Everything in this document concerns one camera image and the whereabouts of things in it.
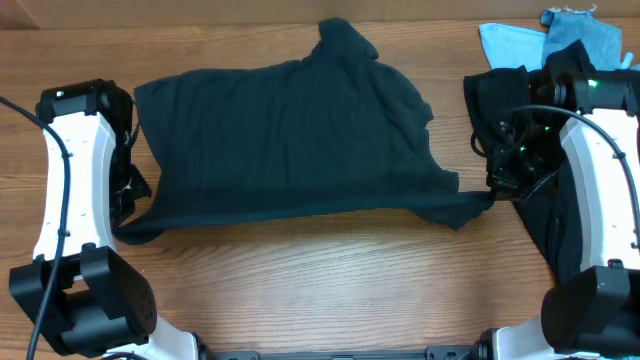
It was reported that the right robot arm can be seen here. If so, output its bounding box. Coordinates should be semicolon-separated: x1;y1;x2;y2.
464;69;639;359

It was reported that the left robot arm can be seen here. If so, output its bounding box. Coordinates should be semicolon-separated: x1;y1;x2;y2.
9;79;211;359

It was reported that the black t-shirt pile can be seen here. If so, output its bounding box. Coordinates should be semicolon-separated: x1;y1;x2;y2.
462;39;640;286

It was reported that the light blue shirt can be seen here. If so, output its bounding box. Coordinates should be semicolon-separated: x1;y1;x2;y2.
479;23;546;71

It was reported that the dark green t-shirt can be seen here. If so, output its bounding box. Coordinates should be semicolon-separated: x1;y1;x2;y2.
113;18;491;245

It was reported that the blue denim garment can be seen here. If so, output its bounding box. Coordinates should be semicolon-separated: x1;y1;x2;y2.
540;7;634;71

